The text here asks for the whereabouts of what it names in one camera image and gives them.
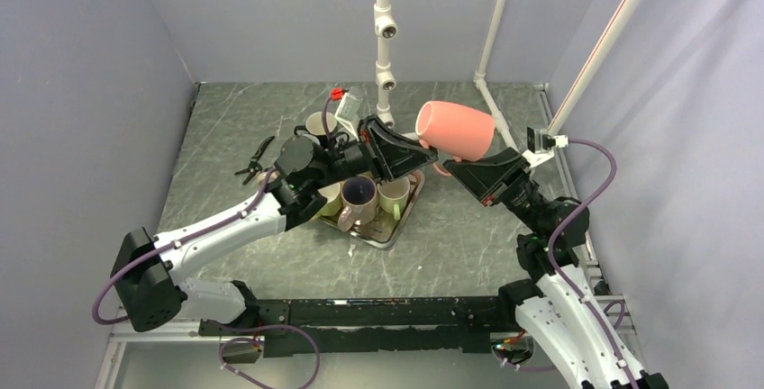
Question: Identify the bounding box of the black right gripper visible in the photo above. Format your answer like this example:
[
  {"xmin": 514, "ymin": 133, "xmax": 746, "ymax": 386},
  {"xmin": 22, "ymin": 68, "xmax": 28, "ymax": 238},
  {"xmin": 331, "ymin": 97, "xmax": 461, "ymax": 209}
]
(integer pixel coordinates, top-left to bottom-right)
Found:
[{"xmin": 442, "ymin": 147, "xmax": 545, "ymax": 234}]

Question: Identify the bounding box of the black white-lined mug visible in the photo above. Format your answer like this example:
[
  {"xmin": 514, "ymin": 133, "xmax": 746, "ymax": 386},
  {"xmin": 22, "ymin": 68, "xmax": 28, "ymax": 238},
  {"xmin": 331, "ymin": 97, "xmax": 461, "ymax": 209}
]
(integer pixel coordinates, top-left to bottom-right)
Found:
[{"xmin": 293, "ymin": 112, "xmax": 339, "ymax": 149}]

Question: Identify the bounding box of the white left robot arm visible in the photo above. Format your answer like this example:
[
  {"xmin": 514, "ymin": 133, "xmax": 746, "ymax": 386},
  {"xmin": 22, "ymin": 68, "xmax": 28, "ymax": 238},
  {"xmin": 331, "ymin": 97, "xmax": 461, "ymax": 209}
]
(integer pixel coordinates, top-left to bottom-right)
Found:
[{"xmin": 108, "ymin": 115, "xmax": 438, "ymax": 335}]

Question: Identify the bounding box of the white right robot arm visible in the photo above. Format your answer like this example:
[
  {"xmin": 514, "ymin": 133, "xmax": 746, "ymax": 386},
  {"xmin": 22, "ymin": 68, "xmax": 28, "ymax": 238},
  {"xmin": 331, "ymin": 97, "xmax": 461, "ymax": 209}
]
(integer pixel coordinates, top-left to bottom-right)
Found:
[{"xmin": 443, "ymin": 136, "xmax": 669, "ymax": 388}]

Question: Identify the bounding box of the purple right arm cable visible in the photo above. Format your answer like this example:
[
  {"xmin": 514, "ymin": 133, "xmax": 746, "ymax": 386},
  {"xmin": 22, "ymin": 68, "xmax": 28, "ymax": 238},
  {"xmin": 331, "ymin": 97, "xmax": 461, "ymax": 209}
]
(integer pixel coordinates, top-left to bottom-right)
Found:
[{"xmin": 490, "ymin": 138, "xmax": 642, "ymax": 389}]

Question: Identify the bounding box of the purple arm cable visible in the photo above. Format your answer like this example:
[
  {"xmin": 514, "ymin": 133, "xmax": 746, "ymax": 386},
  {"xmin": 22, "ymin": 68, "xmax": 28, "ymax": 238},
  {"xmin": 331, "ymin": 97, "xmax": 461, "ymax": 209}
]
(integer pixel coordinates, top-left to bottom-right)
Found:
[
  {"xmin": 91, "ymin": 96, "xmax": 335, "ymax": 389},
  {"xmin": 490, "ymin": 138, "xmax": 642, "ymax": 389}
]

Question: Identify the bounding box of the pink mug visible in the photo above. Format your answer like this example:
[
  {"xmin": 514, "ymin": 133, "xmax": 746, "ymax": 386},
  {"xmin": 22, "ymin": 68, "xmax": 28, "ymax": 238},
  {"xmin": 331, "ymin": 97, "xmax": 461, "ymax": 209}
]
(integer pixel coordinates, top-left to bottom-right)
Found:
[{"xmin": 414, "ymin": 101, "xmax": 495, "ymax": 162}]

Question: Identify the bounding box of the beige teal patterned mug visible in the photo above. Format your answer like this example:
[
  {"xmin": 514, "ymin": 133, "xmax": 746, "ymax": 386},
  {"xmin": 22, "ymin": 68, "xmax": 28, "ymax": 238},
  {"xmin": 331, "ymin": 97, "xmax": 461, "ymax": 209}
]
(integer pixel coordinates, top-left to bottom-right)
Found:
[{"xmin": 255, "ymin": 171, "xmax": 278, "ymax": 186}]

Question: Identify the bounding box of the steel serving tray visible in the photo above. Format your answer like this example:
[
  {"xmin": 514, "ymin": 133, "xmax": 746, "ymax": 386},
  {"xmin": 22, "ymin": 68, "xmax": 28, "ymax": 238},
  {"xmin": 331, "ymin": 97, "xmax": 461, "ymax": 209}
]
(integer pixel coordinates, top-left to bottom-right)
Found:
[{"xmin": 314, "ymin": 173, "xmax": 420, "ymax": 249}]

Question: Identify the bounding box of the white PVC pipe frame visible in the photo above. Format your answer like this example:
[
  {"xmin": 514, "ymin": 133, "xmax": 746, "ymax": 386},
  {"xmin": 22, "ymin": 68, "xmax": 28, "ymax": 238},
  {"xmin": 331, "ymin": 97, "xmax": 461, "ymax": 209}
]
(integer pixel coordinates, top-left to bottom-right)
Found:
[{"xmin": 372, "ymin": 0, "xmax": 669, "ymax": 152}]

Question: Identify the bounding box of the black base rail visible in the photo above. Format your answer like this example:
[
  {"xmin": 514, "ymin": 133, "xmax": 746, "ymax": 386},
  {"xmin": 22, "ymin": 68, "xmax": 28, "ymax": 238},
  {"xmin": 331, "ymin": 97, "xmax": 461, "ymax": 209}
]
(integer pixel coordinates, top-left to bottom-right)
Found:
[{"xmin": 199, "ymin": 280, "xmax": 541, "ymax": 357}]

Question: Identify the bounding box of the light green mug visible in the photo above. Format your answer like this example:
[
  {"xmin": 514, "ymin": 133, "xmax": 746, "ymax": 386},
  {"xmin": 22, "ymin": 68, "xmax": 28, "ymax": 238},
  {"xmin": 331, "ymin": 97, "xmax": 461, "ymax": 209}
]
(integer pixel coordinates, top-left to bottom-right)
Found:
[{"xmin": 377, "ymin": 177, "xmax": 411, "ymax": 221}]

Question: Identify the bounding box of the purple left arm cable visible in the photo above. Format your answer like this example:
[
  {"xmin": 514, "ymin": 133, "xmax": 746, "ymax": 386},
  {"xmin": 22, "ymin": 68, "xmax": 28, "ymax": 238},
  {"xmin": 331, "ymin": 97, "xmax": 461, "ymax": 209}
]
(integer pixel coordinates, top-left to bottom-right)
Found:
[{"xmin": 91, "ymin": 96, "xmax": 335, "ymax": 389}]

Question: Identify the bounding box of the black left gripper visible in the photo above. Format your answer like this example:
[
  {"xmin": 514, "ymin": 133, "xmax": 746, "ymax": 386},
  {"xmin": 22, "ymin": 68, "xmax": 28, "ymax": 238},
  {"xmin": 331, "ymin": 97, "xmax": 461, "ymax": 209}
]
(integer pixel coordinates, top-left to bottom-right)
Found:
[{"xmin": 310, "ymin": 114, "xmax": 438, "ymax": 191}]

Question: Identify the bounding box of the lime green faceted mug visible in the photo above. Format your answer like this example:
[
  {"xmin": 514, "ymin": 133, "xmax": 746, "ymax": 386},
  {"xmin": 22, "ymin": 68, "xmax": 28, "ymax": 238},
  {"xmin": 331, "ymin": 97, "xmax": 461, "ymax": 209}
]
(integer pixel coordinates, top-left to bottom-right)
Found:
[{"xmin": 318, "ymin": 183, "xmax": 343, "ymax": 217}]

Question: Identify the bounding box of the pink lidded cup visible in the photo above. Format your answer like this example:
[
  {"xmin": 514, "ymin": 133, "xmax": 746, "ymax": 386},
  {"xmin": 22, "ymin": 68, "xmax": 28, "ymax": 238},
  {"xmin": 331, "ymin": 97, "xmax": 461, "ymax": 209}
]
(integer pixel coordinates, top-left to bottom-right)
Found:
[{"xmin": 337, "ymin": 176, "xmax": 378, "ymax": 231}]

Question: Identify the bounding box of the terracotta brown mug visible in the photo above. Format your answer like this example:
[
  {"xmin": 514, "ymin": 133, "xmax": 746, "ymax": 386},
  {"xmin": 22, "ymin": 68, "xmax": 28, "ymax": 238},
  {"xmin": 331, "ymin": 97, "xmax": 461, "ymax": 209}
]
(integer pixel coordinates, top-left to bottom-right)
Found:
[{"xmin": 407, "ymin": 169, "xmax": 425, "ymax": 195}]

